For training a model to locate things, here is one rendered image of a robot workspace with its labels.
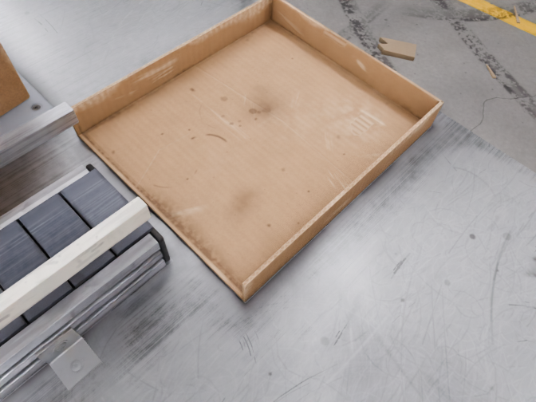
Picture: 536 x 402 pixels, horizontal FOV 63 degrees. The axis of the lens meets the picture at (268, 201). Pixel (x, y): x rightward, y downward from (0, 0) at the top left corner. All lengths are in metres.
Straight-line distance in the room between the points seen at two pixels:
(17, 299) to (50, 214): 0.09
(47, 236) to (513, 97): 1.85
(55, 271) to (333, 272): 0.23
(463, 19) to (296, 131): 1.88
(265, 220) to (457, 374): 0.21
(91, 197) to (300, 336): 0.22
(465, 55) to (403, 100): 1.59
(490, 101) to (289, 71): 1.47
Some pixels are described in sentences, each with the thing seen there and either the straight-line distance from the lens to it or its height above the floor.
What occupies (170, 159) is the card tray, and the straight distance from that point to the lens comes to 0.47.
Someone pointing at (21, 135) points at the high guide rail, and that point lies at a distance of 0.35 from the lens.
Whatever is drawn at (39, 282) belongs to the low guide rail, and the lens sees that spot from 0.34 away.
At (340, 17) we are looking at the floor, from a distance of 2.13.
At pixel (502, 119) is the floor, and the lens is 1.92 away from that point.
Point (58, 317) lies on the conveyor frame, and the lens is 0.37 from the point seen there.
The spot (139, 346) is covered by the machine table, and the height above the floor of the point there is 0.83.
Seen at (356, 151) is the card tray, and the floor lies 0.83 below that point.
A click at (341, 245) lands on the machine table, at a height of 0.83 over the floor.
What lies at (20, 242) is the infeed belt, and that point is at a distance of 0.41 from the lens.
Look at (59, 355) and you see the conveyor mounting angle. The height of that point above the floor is 0.83.
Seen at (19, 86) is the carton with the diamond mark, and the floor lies 0.87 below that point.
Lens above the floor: 1.21
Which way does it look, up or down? 58 degrees down
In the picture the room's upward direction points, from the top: 6 degrees clockwise
